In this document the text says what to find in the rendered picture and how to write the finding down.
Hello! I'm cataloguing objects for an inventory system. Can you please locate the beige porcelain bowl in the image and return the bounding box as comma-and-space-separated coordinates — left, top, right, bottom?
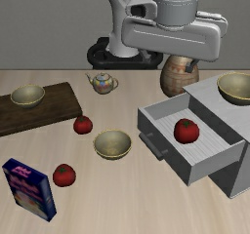
93, 129, 133, 161
216, 71, 250, 107
10, 83, 46, 109

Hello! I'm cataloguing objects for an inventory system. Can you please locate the red tomato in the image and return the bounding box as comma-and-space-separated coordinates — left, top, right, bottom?
72, 115, 94, 136
173, 118, 200, 145
52, 163, 77, 188

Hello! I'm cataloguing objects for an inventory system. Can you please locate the grey cabinet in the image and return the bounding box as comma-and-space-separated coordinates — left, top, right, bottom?
182, 70, 250, 200

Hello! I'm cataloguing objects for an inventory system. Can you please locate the open grey drawer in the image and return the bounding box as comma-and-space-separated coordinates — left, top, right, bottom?
137, 93, 247, 187

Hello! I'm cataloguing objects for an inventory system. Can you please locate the patterned brown vase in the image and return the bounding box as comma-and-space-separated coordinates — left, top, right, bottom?
159, 55, 200, 98

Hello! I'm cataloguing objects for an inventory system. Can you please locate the colourful small teapot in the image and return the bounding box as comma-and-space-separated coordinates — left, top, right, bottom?
85, 72, 119, 96

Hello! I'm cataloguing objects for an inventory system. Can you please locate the flat brown board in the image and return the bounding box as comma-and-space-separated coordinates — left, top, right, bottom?
0, 81, 83, 137

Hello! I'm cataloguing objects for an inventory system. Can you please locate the blue carton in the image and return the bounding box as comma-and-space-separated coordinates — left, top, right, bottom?
1, 157, 58, 223

